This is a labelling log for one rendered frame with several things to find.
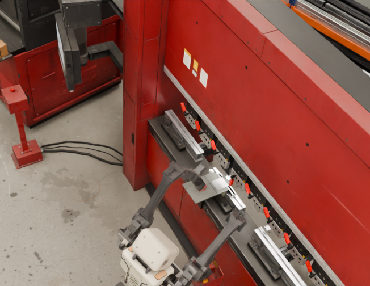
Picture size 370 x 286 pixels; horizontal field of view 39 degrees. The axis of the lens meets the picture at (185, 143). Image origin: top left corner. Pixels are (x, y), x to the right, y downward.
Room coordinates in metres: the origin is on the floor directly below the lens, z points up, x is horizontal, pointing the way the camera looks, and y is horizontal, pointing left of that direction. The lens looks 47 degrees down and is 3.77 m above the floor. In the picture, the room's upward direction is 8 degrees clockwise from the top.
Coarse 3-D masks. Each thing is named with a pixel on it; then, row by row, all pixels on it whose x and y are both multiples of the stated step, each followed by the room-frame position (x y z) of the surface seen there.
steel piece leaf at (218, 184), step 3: (210, 180) 2.26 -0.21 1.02; (213, 180) 2.28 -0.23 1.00; (216, 180) 2.28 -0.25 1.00; (219, 180) 2.29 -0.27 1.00; (222, 180) 2.29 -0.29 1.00; (213, 183) 2.25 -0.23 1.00; (216, 183) 2.26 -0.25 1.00; (219, 183) 2.26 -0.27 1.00; (222, 183) 2.26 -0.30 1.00; (225, 183) 2.27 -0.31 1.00; (213, 186) 2.22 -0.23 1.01; (216, 186) 2.23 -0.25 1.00; (219, 186) 2.24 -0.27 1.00; (222, 186) 2.24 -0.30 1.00; (225, 186) 2.24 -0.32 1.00; (216, 189) 2.19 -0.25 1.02; (219, 189) 2.21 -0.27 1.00
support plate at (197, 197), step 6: (210, 174) 2.33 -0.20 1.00; (216, 174) 2.34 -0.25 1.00; (204, 180) 2.27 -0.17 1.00; (186, 186) 2.20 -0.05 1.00; (192, 186) 2.21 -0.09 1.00; (210, 186) 2.23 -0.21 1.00; (192, 192) 2.15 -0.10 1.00; (198, 192) 2.16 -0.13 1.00; (204, 192) 2.17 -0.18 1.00; (210, 192) 2.17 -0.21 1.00; (222, 192) 2.19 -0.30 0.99; (192, 198) 2.11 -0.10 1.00; (198, 198) 2.11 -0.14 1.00; (204, 198) 2.12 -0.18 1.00
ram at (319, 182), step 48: (192, 0) 2.75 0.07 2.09; (192, 48) 2.70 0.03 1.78; (240, 48) 2.33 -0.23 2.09; (192, 96) 2.64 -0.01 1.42; (240, 96) 2.26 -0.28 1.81; (288, 96) 1.98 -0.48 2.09; (240, 144) 2.18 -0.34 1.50; (288, 144) 1.90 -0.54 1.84; (336, 144) 1.69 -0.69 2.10; (288, 192) 1.81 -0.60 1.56; (336, 192) 1.60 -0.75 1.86; (336, 240) 1.50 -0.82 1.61
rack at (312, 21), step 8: (280, 0) 4.07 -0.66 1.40; (296, 0) 3.98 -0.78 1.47; (296, 8) 3.97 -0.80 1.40; (304, 16) 3.88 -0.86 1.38; (312, 24) 3.82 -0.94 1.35; (320, 24) 3.78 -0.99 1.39; (328, 32) 3.72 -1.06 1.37; (336, 32) 3.68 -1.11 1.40; (336, 40) 3.66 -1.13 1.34; (344, 40) 3.61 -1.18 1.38; (352, 48) 3.55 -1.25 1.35; (360, 48) 3.51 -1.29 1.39; (368, 56) 3.46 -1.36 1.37
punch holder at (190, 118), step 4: (188, 104) 2.66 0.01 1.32; (188, 108) 2.66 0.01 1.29; (192, 108) 2.62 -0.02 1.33; (188, 112) 2.65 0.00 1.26; (192, 112) 2.61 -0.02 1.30; (196, 112) 2.58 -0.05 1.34; (188, 116) 2.64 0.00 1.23; (192, 116) 2.61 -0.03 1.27; (196, 116) 2.57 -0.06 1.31; (188, 120) 2.64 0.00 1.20; (192, 120) 2.60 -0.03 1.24; (196, 120) 2.57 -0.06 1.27; (200, 120) 2.58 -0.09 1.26; (192, 124) 2.59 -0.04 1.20; (200, 124) 2.59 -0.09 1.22; (196, 128) 2.57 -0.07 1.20
